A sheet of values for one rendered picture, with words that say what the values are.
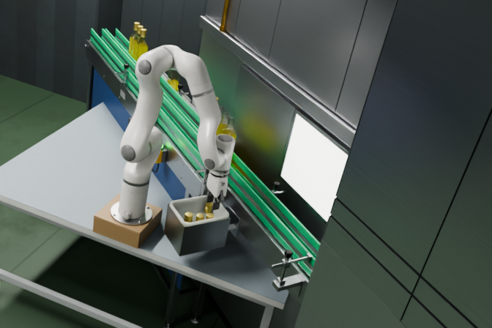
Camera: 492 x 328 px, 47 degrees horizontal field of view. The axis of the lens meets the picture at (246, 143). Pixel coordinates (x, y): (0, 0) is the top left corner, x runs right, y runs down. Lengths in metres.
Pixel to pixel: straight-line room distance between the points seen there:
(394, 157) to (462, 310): 0.39
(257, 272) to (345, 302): 0.92
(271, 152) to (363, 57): 0.69
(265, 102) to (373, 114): 1.09
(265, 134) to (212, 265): 0.63
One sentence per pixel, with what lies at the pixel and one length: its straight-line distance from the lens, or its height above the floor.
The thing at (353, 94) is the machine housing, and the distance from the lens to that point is 2.14.
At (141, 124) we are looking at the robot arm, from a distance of 2.38.
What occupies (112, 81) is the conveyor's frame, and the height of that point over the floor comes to 0.99.
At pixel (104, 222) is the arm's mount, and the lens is 2.64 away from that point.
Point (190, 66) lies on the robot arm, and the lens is 2.21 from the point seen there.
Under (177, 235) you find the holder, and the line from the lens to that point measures 2.44.
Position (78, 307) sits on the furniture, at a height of 0.19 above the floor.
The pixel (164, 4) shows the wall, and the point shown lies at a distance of 5.30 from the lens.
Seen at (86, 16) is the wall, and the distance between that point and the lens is 5.24.
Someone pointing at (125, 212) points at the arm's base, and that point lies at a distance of 2.61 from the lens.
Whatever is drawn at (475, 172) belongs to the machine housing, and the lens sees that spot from 1.34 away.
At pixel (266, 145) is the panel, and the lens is 2.58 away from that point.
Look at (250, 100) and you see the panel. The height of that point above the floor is 1.37.
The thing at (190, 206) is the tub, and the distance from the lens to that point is 2.54.
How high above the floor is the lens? 2.43
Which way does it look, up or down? 28 degrees down
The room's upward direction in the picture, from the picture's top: 12 degrees clockwise
